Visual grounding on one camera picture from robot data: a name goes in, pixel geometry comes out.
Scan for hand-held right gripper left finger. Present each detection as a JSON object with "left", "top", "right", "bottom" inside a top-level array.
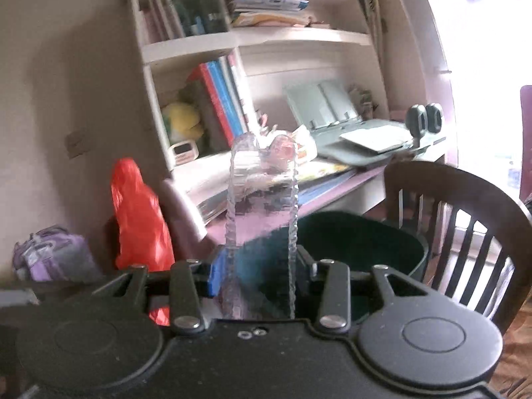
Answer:
[{"left": 89, "top": 253, "right": 223, "bottom": 335}]

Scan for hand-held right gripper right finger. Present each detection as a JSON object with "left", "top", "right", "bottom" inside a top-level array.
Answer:
[{"left": 295, "top": 247, "right": 429, "bottom": 334}]

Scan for dark green deer-print bin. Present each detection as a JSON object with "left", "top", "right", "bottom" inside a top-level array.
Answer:
[{"left": 233, "top": 212, "right": 430, "bottom": 325}]

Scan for clear plastic bottle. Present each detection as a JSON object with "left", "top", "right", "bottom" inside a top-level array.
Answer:
[{"left": 224, "top": 133, "right": 301, "bottom": 321}]

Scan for red plastic bag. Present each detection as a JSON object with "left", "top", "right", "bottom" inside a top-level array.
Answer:
[{"left": 110, "top": 157, "right": 175, "bottom": 325}]

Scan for purple grey backpack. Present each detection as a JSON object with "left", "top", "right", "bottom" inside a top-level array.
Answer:
[{"left": 12, "top": 226, "right": 94, "bottom": 283}]

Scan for blue folder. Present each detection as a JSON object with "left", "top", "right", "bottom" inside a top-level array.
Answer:
[{"left": 297, "top": 170, "right": 358, "bottom": 207}]

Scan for colourful picture book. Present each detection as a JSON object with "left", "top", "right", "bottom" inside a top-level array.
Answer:
[{"left": 291, "top": 161, "right": 354, "bottom": 184}]

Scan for green tilting desk board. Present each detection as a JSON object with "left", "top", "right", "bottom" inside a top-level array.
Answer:
[{"left": 310, "top": 118, "right": 416, "bottom": 171}]

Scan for white digital timer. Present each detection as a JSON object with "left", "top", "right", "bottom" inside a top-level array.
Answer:
[{"left": 170, "top": 139, "right": 199, "bottom": 165}]

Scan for yellow plush toy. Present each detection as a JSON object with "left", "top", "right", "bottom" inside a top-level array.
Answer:
[{"left": 161, "top": 102, "right": 204, "bottom": 144}]

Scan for dark wooden chair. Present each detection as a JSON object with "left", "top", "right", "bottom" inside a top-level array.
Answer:
[{"left": 383, "top": 161, "right": 532, "bottom": 333}]

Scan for row of upright books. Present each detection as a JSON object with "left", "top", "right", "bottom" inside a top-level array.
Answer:
[{"left": 189, "top": 56, "right": 250, "bottom": 148}]

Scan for orange printed bedsheet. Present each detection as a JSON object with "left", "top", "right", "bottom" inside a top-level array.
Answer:
[{"left": 490, "top": 299, "right": 532, "bottom": 399}]

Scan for white desk hutch shelf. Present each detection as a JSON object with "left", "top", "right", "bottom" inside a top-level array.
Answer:
[{"left": 125, "top": 0, "right": 391, "bottom": 171}]

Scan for window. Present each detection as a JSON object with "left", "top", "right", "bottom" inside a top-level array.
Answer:
[{"left": 416, "top": 0, "right": 532, "bottom": 200}]

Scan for stack of booklets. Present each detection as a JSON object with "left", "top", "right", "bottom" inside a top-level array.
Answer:
[{"left": 228, "top": 0, "right": 312, "bottom": 29}]

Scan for pink folders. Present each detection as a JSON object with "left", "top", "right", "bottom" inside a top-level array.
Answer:
[{"left": 139, "top": 0, "right": 186, "bottom": 44}]

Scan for wall outlet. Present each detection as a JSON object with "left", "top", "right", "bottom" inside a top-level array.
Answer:
[{"left": 66, "top": 131, "right": 86, "bottom": 159}]

